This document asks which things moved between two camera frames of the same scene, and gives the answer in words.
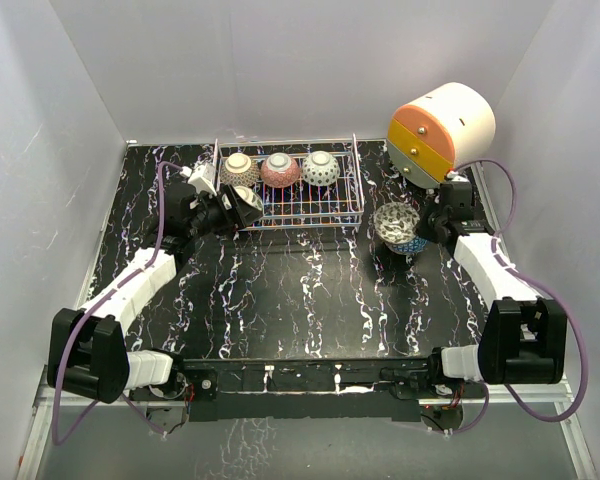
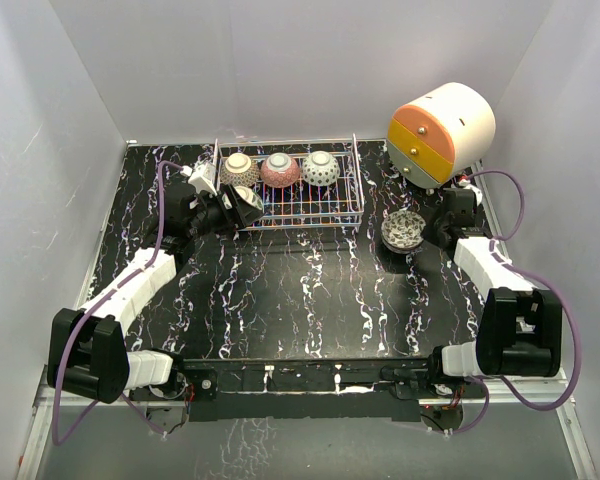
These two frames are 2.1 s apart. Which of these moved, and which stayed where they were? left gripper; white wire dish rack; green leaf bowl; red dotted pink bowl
Moved: red dotted pink bowl
Stayed: green leaf bowl; white wire dish rack; left gripper
